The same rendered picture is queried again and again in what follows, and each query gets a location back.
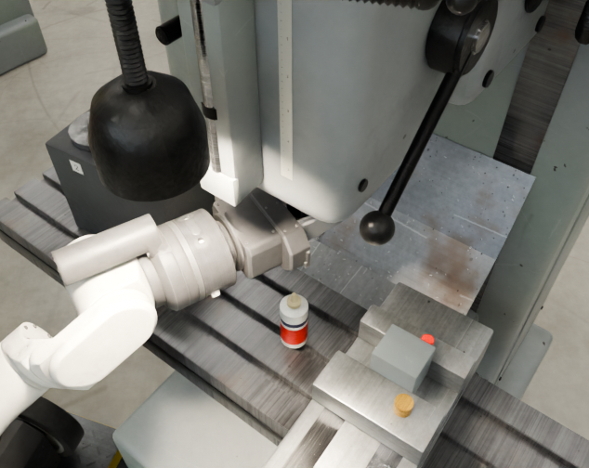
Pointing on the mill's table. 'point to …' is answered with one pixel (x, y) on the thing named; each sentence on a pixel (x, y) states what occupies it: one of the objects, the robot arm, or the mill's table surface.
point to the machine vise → (296, 456)
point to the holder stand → (72, 186)
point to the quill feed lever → (482, 28)
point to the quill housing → (333, 97)
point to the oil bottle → (294, 320)
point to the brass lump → (403, 405)
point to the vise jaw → (376, 407)
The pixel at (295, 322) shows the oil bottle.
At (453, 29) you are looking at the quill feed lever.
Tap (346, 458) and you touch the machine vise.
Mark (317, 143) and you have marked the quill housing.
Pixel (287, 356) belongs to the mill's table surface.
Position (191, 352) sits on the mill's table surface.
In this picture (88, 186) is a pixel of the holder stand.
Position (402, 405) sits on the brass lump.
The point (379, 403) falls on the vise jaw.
